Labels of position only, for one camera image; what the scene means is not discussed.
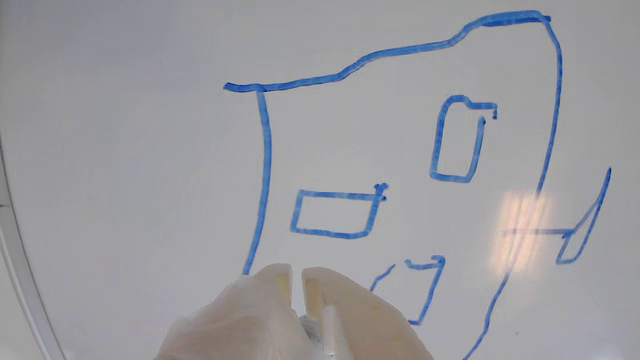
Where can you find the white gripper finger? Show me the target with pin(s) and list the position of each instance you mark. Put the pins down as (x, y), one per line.
(360, 325)
(250, 325)

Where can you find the large white whiteboard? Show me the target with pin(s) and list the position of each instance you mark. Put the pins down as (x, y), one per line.
(150, 175)

